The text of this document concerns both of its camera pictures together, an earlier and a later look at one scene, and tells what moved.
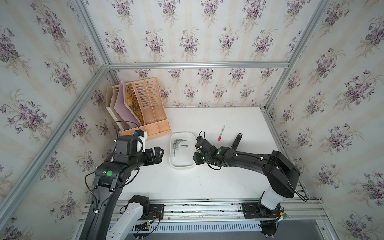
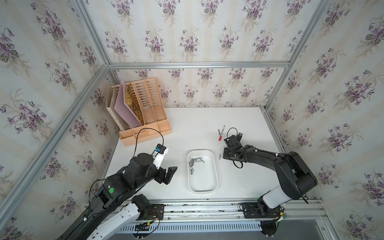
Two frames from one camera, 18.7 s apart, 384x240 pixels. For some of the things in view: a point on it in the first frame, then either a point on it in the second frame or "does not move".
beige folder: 111,96 does not move
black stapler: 236,141 does not move
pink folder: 122,111 does not move
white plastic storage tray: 182,147 -> 204,179
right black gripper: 195,156 -> 224,156
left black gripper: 150,159 -> 161,179
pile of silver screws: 175,144 -> 191,162
